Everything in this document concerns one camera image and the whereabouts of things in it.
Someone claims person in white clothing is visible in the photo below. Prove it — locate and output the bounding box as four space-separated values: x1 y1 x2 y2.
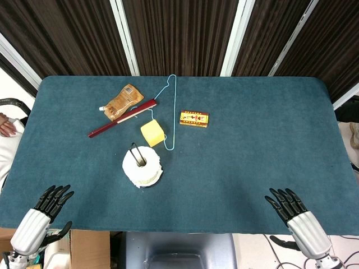
0 112 29 194

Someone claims dark folding screen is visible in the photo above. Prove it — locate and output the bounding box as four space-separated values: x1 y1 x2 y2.
0 0 359 110

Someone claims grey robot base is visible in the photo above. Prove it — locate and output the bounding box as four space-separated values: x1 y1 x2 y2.
125 232 238 269

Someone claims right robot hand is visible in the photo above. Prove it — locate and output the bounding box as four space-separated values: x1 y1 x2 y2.
264 187 333 260

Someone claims dark red folding fan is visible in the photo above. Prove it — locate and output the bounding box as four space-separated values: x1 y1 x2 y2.
87 98 158 138

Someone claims brown spouted sauce pouch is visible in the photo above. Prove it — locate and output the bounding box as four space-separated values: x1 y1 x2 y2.
98 84 145 122

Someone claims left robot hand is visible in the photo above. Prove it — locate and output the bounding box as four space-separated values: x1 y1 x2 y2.
10 184 75 257

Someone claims light blue wire hanger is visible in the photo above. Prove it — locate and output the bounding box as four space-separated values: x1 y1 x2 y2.
131 74 178 151

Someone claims yellow red printed box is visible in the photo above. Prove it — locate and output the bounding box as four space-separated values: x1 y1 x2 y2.
178 110 210 129

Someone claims black chair backrest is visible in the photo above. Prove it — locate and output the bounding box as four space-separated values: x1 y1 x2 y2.
0 98 31 116

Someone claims white paper towel roll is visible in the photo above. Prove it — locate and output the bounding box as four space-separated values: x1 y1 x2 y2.
122 146 163 189

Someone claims yellow sponge block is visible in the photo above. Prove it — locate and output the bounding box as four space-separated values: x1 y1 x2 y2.
140 119 165 149

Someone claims cardboard box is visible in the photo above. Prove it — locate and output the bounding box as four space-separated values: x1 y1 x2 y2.
69 229 111 269

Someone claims blue felt table cover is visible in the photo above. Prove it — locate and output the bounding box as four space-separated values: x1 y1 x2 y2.
0 75 359 236

